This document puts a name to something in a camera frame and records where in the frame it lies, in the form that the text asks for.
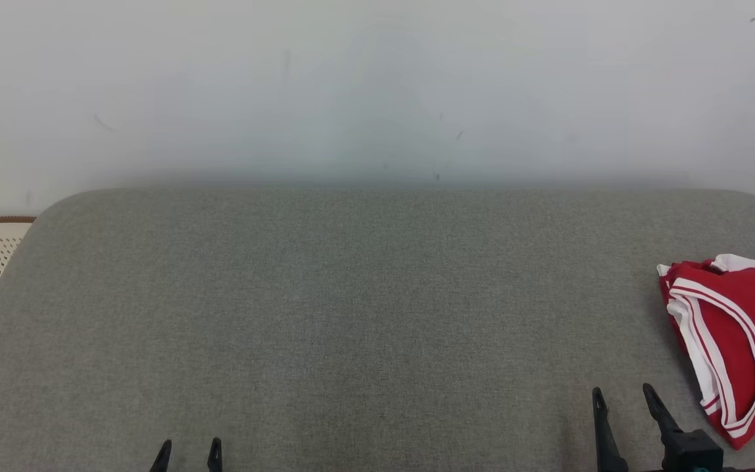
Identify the red shirt with white sleeves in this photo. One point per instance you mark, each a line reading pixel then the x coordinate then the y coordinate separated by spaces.
pixel 738 341

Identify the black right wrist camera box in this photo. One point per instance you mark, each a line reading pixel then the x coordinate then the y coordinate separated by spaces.
pixel 692 451

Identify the grey fabric sofa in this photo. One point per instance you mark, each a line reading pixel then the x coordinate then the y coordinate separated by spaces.
pixel 351 314

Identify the red shorts with white band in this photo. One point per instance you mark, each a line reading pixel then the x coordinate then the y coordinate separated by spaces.
pixel 741 262

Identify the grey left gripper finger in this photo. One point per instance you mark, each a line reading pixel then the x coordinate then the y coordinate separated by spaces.
pixel 162 460
pixel 214 459

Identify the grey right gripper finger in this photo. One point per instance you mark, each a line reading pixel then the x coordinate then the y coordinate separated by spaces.
pixel 659 410
pixel 607 439

